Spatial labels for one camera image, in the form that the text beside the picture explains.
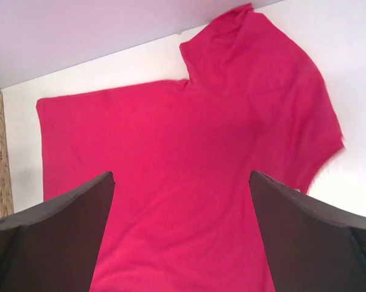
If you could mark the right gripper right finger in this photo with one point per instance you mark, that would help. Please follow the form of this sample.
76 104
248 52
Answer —
310 245

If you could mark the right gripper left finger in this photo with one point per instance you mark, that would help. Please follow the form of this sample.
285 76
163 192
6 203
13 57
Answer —
54 245

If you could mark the pink t shirt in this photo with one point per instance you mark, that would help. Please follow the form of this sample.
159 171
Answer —
181 152

